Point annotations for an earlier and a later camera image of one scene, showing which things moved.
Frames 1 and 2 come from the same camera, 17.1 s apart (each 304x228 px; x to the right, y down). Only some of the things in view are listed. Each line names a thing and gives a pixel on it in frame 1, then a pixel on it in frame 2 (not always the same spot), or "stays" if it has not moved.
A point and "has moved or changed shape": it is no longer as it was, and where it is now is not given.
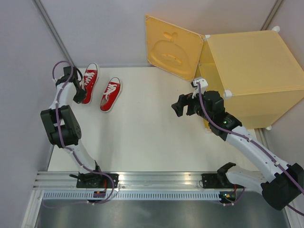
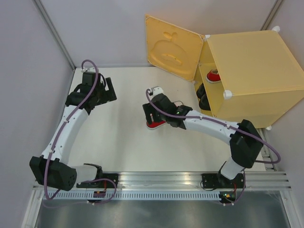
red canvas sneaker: [89, 81] has moved or changed shape
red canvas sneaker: [111, 94] → [155, 124]
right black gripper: [183, 100] → [148, 110]
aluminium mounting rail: [59, 180] stays
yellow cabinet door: [172, 49] stays
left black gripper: [80, 99] → [109, 95]
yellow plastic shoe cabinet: [259, 76] stays
